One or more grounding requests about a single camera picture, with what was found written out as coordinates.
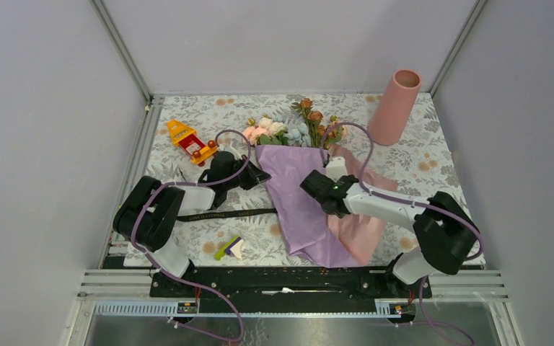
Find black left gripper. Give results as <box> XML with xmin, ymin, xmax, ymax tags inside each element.
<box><xmin>224</xmin><ymin>154</ymin><xmax>271</xmax><ymax>190</ymax></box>

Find black ribbon with gold letters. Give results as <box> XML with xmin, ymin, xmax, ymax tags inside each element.
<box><xmin>177</xmin><ymin>208</ymin><xmax>277</xmax><ymax>222</ymax></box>

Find purple paper flower bouquet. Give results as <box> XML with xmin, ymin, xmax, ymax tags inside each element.
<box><xmin>245</xmin><ymin>97</ymin><xmax>368</xmax><ymax>267</ymax></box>

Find pink wrapping paper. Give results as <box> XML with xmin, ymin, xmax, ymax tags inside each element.
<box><xmin>327</xmin><ymin>144</ymin><xmax>387</xmax><ymax>265</ymax></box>

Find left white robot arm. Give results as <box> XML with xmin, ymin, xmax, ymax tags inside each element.
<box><xmin>113</xmin><ymin>151</ymin><xmax>276</xmax><ymax>296</ymax></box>

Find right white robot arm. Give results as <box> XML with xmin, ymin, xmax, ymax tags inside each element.
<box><xmin>300</xmin><ymin>170</ymin><xmax>480</xmax><ymax>297</ymax></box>

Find pink cylindrical vase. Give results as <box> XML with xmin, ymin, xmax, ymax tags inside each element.
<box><xmin>368</xmin><ymin>69</ymin><xmax>422</xmax><ymax>146</ymax></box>

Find green purple white toy block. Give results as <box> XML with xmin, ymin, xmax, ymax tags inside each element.
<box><xmin>214</xmin><ymin>236</ymin><xmax>245</xmax><ymax>260</ymax></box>

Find floral patterned table mat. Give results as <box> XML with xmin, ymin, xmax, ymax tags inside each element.
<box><xmin>145</xmin><ymin>94</ymin><xmax>466</xmax><ymax>267</ymax></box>

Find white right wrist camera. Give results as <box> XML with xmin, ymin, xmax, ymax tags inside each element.
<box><xmin>325</xmin><ymin>156</ymin><xmax>348</xmax><ymax>182</ymax></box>

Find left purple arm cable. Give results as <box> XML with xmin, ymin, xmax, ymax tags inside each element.
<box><xmin>129</xmin><ymin>128</ymin><xmax>253</xmax><ymax>343</ymax></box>

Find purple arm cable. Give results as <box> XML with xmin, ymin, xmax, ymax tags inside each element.
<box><xmin>319</xmin><ymin>121</ymin><xmax>484</xmax><ymax>261</ymax></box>
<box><xmin>129</xmin><ymin>128</ymin><xmax>253</xmax><ymax>343</ymax></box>

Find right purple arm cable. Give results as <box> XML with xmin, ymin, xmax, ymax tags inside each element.
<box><xmin>319</xmin><ymin>121</ymin><xmax>484</xmax><ymax>261</ymax></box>

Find perforated metal front rail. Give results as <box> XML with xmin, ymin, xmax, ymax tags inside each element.
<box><xmin>94</xmin><ymin>301</ymin><xmax>405</xmax><ymax>319</ymax></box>

